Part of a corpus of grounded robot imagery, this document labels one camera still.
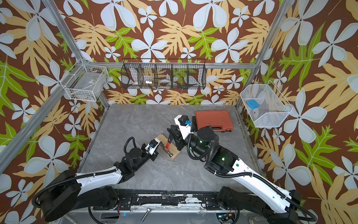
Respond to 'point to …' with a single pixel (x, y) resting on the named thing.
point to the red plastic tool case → (220, 118)
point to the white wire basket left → (85, 82)
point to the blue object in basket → (252, 104)
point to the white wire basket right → (273, 108)
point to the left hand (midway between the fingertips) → (158, 140)
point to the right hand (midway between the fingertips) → (169, 127)
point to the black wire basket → (163, 73)
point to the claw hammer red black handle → (166, 149)
